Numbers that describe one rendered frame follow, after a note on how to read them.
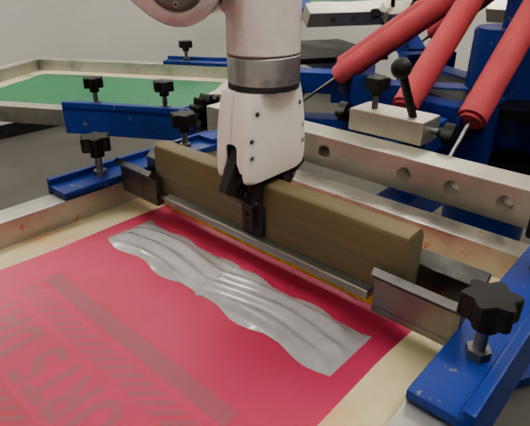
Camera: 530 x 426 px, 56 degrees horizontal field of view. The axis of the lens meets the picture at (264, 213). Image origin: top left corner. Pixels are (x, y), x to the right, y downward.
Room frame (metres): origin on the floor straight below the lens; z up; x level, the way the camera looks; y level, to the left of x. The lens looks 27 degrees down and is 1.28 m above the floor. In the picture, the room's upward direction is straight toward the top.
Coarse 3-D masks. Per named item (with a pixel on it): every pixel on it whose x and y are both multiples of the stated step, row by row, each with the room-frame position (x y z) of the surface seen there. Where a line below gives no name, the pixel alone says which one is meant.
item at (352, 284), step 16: (176, 208) 0.59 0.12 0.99; (192, 208) 0.57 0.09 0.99; (208, 224) 0.55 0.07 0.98; (224, 224) 0.53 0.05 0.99; (256, 240) 0.49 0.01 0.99; (272, 240) 0.49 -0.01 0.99; (288, 256) 0.46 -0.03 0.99; (304, 256) 0.46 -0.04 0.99; (320, 272) 0.43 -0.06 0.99; (336, 272) 0.43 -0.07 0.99; (352, 288) 0.40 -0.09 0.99; (368, 288) 0.40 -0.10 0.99
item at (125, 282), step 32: (128, 224) 0.61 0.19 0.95; (160, 224) 0.61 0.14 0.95; (192, 224) 0.61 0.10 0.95; (64, 256) 0.52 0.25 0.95; (96, 256) 0.52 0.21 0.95; (128, 256) 0.52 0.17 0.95; (224, 256) 0.52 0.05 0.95; (256, 256) 0.52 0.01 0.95; (0, 288) 0.45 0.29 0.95; (96, 288) 0.45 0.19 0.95; (128, 288) 0.45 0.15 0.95; (160, 288) 0.45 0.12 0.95; (128, 320) 0.40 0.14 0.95
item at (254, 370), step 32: (288, 288) 0.45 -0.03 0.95; (320, 288) 0.45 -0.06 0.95; (160, 320) 0.40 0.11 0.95; (192, 320) 0.40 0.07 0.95; (224, 320) 0.40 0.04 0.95; (352, 320) 0.40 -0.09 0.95; (384, 320) 0.40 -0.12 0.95; (192, 352) 0.35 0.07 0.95; (224, 352) 0.35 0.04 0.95; (256, 352) 0.35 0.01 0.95; (384, 352) 0.35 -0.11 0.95; (224, 384) 0.31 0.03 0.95; (256, 384) 0.31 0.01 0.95; (288, 384) 0.31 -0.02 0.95; (320, 384) 0.31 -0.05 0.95; (352, 384) 0.31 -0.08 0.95; (256, 416) 0.28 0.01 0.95; (288, 416) 0.28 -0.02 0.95; (320, 416) 0.28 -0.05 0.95
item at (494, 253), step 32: (96, 192) 0.64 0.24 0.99; (128, 192) 0.68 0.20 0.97; (320, 192) 0.65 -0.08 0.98; (352, 192) 0.64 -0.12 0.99; (0, 224) 0.54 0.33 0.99; (32, 224) 0.57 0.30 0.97; (64, 224) 0.60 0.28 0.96; (416, 224) 0.55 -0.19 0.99; (448, 224) 0.54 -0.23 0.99; (448, 256) 0.51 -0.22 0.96; (480, 256) 0.49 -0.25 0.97; (512, 256) 0.47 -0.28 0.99; (416, 416) 0.25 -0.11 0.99
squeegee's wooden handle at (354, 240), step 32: (160, 160) 0.63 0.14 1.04; (192, 160) 0.59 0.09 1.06; (192, 192) 0.59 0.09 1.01; (288, 192) 0.48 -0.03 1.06; (288, 224) 0.48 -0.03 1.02; (320, 224) 0.45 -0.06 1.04; (352, 224) 0.42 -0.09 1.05; (384, 224) 0.41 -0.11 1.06; (320, 256) 0.45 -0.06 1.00; (352, 256) 0.42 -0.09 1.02; (384, 256) 0.40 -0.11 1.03; (416, 256) 0.40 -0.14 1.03
